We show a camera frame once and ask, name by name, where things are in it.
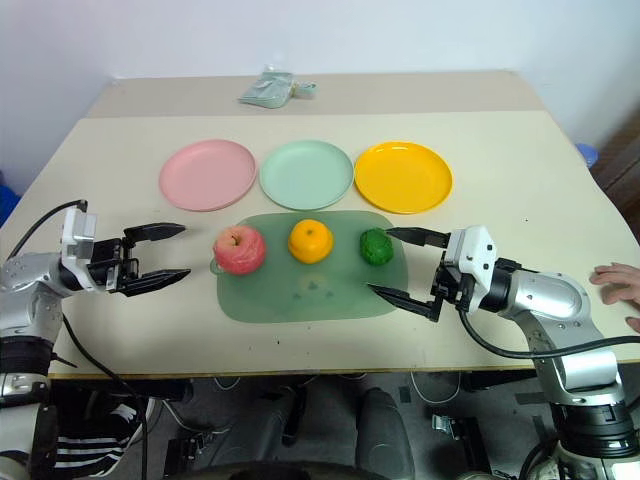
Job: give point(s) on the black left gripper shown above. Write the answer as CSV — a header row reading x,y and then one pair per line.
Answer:
x,y
107,262

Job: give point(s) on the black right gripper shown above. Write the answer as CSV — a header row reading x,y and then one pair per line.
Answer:
x,y
457,290

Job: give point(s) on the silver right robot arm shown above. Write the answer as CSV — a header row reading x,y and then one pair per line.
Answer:
x,y
550,296

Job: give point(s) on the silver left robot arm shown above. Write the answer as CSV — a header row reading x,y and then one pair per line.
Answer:
x,y
25,272

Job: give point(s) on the green round vegetable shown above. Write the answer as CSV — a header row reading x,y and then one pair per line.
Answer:
x,y
376,247

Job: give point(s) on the yellow plate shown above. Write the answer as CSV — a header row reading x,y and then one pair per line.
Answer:
x,y
403,177

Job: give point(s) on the pink plate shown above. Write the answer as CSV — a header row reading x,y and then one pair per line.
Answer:
x,y
207,175

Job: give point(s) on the orange fruit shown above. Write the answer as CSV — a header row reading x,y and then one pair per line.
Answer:
x,y
310,242

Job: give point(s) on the light green plate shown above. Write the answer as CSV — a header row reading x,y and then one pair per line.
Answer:
x,y
306,175

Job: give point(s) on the person's bare hand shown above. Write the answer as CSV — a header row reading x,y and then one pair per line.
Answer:
x,y
620,282

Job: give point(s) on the red apple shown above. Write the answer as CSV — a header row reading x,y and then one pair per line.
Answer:
x,y
240,250

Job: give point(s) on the translucent green mat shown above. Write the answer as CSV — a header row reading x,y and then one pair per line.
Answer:
x,y
310,295

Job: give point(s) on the dark blue object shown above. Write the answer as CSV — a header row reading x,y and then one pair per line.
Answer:
x,y
7,197

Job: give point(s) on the dark rounded shape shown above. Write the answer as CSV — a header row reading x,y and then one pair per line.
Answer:
x,y
385,435

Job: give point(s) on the black white striped cloth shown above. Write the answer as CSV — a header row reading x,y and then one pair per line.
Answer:
x,y
95,445

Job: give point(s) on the teal plastic bag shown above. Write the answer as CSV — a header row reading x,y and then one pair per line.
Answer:
x,y
265,91

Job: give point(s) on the blue round object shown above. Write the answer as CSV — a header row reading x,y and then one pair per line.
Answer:
x,y
586,155

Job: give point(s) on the small teal container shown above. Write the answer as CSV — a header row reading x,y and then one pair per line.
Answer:
x,y
305,90

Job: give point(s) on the brown wooden furniture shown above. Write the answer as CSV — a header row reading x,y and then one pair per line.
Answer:
x,y
622,160

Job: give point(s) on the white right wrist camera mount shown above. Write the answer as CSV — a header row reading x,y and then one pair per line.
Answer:
x,y
475,250

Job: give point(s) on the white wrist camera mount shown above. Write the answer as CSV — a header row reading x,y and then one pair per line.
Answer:
x,y
475,250
75,226

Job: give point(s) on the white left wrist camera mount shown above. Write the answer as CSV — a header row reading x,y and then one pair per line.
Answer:
x,y
75,226

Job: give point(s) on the metal caster bracket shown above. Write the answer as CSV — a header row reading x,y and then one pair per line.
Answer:
x,y
446,428

